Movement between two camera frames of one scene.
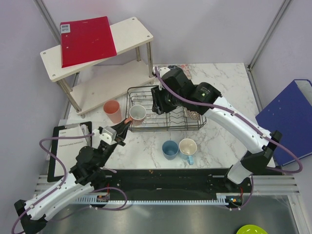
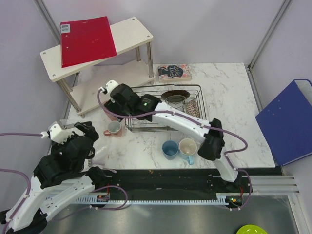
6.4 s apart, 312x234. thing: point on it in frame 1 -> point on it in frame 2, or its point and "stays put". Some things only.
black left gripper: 122,129 -> 88,130
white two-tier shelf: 89,84 stays put
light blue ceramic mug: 187,148 stays put
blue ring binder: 290,112 stays put
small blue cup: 169,149 stays put
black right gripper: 158,107 -> 112,107
